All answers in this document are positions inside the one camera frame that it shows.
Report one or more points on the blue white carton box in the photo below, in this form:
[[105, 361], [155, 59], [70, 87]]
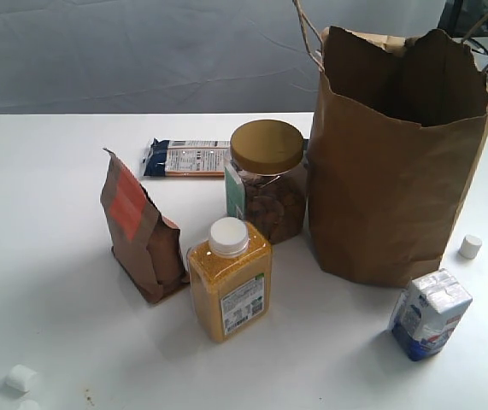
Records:
[[427, 313]]

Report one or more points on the blue flat snack packet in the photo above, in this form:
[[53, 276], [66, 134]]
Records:
[[184, 158]]

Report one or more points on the small white cap right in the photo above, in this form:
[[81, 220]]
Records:
[[470, 246]]

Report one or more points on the gold-lidded clear nut jar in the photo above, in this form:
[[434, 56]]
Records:
[[265, 178]]

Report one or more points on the yellow grain plastic bottle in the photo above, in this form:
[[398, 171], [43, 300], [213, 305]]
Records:
[[230, 276]]

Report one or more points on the large brown paper bag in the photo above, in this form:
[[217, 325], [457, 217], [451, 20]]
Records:
[[398, 130]]

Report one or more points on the brown pouch with orange label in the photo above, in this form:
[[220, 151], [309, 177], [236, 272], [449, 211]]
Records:
[[144, 242]]

